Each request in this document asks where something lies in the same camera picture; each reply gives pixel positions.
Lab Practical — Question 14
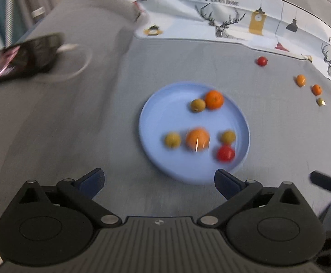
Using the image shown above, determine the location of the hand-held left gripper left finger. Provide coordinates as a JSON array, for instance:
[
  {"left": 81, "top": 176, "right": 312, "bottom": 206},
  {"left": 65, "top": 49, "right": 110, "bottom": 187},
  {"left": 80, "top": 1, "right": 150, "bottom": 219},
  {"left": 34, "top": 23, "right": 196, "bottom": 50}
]
[{"left": 17, "top": 168, "right": 123, "bottom": 228}]

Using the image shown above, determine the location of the blue plastic plate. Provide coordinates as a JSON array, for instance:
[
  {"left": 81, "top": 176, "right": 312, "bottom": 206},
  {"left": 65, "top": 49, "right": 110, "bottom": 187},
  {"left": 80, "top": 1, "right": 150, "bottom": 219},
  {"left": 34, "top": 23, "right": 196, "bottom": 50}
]
[{"left": 139, "top": 81, "right": 251, "bottom": 185}]

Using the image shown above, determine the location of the grey curtain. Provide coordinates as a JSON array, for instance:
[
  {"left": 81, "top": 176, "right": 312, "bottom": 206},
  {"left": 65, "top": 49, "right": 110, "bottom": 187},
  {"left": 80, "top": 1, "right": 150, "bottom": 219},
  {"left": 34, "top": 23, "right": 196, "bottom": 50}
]
[{"left": 3, "top": 0, "right": 55, "bottom": 36}]

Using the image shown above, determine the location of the grey bed sheet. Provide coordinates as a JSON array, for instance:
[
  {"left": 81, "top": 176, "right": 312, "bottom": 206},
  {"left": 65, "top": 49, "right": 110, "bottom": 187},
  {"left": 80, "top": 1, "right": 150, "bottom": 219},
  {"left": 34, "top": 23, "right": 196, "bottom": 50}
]
[{"left": 0, "top": 0, "right": 331, "bottom": 234}]

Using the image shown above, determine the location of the white deer-print cloth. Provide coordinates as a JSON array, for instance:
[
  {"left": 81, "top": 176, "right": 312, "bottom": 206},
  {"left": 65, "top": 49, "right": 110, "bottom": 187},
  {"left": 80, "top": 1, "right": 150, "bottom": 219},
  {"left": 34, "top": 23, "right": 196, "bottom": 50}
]
[{"left": 95, "top": 0, "right": 331, "bottom": 91}]

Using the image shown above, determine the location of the black smartphone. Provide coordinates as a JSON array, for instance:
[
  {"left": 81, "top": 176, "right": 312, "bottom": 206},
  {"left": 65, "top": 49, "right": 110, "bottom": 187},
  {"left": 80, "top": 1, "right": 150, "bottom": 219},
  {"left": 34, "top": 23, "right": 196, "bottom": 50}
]
[{"left": 0, "top": 32, "right": 66, "bottom": 85}]

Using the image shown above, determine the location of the white charging cable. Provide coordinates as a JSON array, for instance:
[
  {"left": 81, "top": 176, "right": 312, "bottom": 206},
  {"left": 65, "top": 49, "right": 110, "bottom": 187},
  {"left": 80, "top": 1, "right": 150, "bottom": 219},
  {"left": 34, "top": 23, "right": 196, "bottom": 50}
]
[{"left": 47, "top": 43, "right": 94, "bottom": 83}]

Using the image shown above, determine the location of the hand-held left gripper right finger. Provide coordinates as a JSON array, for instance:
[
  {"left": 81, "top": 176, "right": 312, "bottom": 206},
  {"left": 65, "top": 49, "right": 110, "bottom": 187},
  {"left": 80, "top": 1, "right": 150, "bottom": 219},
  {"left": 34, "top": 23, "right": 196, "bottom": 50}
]
[{"left": 196, "top": 169, "right": 301, "bottom": 228}]

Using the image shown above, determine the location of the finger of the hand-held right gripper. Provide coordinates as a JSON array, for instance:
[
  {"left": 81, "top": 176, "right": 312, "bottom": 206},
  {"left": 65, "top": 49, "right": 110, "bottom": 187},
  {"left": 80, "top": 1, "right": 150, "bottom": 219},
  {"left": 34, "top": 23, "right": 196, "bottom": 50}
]
[{"left": 310, "top": 171, "right": 331, "bottom": 196}]

